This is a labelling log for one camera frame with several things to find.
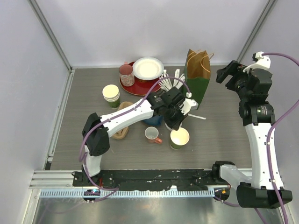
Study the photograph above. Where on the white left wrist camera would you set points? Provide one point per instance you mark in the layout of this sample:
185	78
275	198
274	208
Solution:
188	104

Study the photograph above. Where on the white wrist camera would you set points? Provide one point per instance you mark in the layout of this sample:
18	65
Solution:
188	104
261	62

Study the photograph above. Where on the green paper cups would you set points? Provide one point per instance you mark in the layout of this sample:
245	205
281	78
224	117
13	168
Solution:
112	95

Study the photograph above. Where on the wrapped white straw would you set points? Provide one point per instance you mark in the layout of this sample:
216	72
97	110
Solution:
196	116

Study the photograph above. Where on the green brown paper bag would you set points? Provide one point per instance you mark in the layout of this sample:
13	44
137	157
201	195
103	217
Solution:
197	72

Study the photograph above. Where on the blue shell-shaped dish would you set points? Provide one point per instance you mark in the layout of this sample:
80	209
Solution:
154	121

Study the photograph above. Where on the small pink handled cup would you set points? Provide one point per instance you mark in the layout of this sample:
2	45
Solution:
151	133

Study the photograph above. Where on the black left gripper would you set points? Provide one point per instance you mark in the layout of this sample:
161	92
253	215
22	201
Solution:
175	124

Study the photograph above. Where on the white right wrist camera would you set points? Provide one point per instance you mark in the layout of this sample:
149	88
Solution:
261	62

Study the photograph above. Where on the cardboard cup carrier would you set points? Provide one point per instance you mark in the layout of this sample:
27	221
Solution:
122	129

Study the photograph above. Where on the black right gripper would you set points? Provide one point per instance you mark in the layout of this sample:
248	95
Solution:
234	68

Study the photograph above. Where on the white paper plate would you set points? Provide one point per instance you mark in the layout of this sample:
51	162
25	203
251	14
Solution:
148	68

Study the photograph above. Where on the green paper coffee cup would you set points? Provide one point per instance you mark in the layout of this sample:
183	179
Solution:
179	138

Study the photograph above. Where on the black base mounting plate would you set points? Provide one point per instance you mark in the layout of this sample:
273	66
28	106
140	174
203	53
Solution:
151	180

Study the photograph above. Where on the pink floral mug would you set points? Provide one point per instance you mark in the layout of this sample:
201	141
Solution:
126	75

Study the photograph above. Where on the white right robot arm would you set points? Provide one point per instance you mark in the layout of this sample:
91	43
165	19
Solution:
264	189

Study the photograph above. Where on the bundle of wrapped white utensils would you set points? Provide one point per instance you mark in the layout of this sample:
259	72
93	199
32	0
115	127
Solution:
168	83

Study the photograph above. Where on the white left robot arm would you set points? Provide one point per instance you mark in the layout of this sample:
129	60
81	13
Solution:
99	129

